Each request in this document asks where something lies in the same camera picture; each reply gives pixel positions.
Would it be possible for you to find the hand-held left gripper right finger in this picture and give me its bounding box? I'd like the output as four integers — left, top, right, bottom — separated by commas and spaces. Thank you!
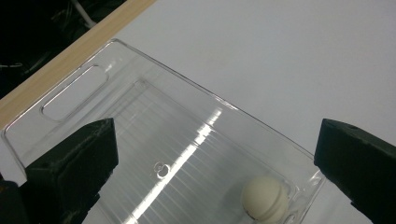
313, 118, 396, 224

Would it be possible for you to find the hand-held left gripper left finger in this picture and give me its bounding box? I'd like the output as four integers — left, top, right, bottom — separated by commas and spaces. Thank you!
18, 117, 120, 224

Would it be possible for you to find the white ball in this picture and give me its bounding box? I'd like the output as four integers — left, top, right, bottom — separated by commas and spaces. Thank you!
241, 175, 290, 224

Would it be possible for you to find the clear plastic tray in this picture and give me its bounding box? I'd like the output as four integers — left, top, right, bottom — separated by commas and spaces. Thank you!
1, 37, 326, 224

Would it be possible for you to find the white metal stand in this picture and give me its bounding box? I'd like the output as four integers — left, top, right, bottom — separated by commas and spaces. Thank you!
70, 0, 98, 29

